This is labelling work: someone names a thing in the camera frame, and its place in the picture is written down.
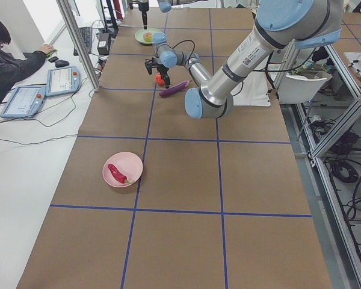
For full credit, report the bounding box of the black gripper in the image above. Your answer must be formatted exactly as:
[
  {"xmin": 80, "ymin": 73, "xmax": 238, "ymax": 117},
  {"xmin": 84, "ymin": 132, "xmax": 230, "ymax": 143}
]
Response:
[
  {"xmin": 144, "ymin": 57, "xmax": 171, "ymax": 88},
  {"xmin": 128, "ymin": 0, "xmax": 149, "ymax": 30}
]

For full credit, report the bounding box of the green pink peach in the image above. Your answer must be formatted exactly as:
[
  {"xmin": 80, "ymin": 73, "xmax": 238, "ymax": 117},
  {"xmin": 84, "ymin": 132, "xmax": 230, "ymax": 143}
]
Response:
[{"xmin": 143, "ymin": 33, "xmax": 153, "ymax": 43}]

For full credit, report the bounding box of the red chili pepper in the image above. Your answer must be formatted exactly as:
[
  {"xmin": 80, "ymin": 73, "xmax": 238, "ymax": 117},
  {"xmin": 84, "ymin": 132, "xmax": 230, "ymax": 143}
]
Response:
[{"xmin": 107, "ymin": 163, "xmax": 133, "ymax": 184}]

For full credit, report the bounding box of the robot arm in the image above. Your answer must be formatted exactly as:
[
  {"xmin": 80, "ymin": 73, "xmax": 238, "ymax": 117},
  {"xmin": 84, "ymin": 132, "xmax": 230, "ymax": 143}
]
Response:
[
  {"xmin": 144, "ymin": 0, "xmax": 344, "ymax": 119},
  {"xmin": 127, "ymin": 0, "xmax": 199, "ymax": 30}
]

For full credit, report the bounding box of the red pomegranate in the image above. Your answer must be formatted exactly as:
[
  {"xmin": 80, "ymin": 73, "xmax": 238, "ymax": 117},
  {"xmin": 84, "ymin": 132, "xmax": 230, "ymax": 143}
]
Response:
[{"xmin": 155, "ymin": 72, "xmax": 165, "ymax": 87}]

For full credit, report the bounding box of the purple eggplant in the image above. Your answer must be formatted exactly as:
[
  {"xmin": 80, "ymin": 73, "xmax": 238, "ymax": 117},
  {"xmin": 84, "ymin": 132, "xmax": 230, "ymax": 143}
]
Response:
[{"xmin": 159, "ymin": 80, "xmax": 192, "ymax": 98}]

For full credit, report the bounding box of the light green plate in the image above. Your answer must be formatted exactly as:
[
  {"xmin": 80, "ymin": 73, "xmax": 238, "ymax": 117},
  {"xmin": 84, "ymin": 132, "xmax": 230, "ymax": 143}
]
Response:
[{"xmin": 135, "ymin": 28, "xmax": 165, "ymax": 45}]

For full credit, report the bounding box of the black power adapter box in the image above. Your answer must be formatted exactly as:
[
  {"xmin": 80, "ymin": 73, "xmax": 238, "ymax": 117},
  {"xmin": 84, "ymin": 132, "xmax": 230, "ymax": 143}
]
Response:
[{"xmin": 97, "ymin": 33, "xmax": 110, "ymax": 55}]

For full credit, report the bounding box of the black keyboard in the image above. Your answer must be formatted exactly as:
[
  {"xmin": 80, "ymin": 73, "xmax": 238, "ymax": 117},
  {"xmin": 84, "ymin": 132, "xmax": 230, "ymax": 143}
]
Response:
[{"xmin": 79, "ymin": 26, "xmax": 93, "ymax": 54}]

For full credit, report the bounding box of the pink plate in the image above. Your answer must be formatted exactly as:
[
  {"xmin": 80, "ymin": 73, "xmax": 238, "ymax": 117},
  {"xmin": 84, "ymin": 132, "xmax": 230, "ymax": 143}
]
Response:
[{"xmin": 102, "ymin": 152, "xmax": 143, "ymax": 188}]

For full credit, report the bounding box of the black computer mouse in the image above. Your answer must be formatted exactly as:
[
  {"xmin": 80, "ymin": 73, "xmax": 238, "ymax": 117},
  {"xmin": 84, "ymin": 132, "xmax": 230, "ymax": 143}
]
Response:
[{"xmin": 55, "ymin": 60, "xmax": 70, "ymax": 68}]

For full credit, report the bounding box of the far blue teach pendant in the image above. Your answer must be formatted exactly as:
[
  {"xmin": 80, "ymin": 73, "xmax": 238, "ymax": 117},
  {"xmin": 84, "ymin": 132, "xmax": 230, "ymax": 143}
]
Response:
[{"xmin": 45, "ymin": 66, "xmax": 81, "ymax": 97}]

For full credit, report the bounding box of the blue teach pendant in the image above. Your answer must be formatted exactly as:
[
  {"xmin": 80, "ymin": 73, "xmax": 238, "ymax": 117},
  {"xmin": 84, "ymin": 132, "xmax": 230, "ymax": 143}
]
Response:
[
  {"xmin": 0, "ymin": 85, "xmax": 46, "ymax": 119},
  {"xmin": 45, "ymin": 66, "xmax": 81, "ymax": 97}
]

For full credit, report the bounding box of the white chair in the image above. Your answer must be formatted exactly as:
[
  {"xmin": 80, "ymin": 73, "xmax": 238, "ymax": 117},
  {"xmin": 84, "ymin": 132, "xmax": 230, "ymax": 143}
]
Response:
[{"xmin": 277, "ymin": 72, "xmax": 332, "ymax": 104}]

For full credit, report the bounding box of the near blue teach pendant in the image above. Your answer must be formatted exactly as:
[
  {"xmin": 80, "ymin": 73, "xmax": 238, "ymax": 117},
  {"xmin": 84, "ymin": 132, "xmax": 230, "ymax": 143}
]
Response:
[{"xmin": 0, "ymin": 85, "xmax": 46, "ymax": 119}]

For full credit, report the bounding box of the person in dark jacket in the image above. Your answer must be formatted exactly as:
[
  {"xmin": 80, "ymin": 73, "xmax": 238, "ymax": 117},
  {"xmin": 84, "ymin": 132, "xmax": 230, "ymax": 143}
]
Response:
[{"xmin": 0, "ymin": 21, "xmax": 55, "ymax": 104}]

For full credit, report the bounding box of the aluminium frame post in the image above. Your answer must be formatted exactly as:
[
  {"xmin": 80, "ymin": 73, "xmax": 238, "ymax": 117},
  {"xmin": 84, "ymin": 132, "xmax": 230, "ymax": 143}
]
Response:
[{"xmin": 56, "ymin": 0, "xmax": 100, "ymax": 92}]

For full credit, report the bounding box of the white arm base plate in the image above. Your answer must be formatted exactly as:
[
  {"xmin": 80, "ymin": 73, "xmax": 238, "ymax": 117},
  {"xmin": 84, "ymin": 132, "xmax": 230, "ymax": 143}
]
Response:
[{"xmin": 231, "ymin": 77, "xmax": 271, "ymax": 107}]

